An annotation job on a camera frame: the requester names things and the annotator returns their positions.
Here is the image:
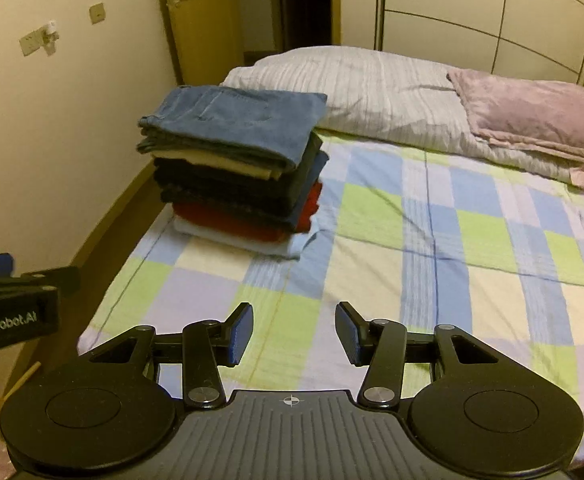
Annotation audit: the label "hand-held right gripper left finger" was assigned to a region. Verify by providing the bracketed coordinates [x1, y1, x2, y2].
[78, 302, 254, 408]

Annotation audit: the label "cream wardrobe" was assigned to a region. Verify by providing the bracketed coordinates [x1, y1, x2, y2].
[374, 0, 584, 86]

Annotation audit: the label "white striped pillow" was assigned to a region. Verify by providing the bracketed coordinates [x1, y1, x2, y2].
[220, 46, 584, 196]

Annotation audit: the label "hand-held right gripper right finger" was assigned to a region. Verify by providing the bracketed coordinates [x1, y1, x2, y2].
[335, 301, 507, 408]

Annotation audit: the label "wooden stick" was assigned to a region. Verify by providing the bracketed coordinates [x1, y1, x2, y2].
[4, 360, 40, 396]

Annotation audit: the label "stack of folded clothes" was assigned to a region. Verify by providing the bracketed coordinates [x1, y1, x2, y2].
[152, 130, 331, 261]

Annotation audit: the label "blue jeans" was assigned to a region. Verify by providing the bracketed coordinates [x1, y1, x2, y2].
[137, 85, 329, 181]

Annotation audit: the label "mauve pillow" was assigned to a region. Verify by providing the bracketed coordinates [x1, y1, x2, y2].
[446, 67, 584, 163]

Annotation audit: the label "wooden door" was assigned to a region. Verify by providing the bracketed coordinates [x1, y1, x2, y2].
[154, 0, 245, 86]

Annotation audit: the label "round bed with checkered sheet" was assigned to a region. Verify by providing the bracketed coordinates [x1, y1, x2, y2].
[77, 130, 584, 461]

